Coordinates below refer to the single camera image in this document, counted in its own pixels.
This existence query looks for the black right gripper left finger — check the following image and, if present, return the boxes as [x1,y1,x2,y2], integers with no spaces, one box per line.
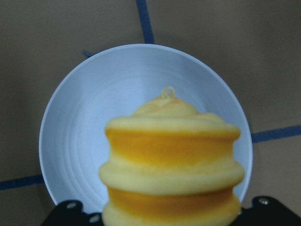
[41,200,103,226]

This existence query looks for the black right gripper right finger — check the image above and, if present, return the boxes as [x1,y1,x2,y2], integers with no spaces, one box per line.
[238,196,301,226]

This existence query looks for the striped yellow bread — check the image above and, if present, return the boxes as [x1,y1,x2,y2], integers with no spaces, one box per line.
[99,87,244,226]

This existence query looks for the light blue plate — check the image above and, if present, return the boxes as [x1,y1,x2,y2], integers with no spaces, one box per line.
[39,44,253,213]

